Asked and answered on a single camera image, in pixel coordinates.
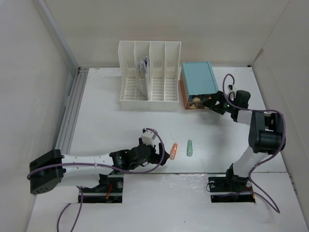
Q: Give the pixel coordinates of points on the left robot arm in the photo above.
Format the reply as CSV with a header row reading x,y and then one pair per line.
x,y
54,169

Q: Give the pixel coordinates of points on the white file organizer rack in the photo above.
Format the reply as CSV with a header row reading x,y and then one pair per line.
x,y
164,75

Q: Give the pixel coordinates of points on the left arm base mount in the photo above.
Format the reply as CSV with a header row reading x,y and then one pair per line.
x,y
108,190

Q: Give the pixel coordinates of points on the white Canon manual booklet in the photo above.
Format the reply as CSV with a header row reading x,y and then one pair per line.
x,y
143,67

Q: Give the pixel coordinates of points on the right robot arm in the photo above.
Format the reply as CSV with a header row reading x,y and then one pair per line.
x,y
265,137

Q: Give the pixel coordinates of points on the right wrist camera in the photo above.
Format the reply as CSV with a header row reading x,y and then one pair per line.
x,y
232,91

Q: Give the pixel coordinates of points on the teal drawer box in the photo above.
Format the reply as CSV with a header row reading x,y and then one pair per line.
x,y
197,78

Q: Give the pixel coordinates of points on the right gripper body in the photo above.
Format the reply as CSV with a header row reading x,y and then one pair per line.
x,y
229,108

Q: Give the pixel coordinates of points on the aluminium rail frame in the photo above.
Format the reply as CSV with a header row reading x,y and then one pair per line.
x,y
72,105

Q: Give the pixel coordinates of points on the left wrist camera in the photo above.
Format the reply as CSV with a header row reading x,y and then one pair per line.
x,y
148,137

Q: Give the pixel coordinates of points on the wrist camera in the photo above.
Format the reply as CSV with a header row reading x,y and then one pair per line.
x,y
148,137
232,91

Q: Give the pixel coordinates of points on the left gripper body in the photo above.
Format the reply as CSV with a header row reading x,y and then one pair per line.
x,y
152,158

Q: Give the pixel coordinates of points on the orange highlighter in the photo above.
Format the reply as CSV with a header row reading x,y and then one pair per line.
x,y
173,151

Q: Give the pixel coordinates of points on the green highlighter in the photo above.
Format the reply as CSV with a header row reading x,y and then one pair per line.
x,y
189,151

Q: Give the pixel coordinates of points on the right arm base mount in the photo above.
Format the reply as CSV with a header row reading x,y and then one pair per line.
x,y
230,188

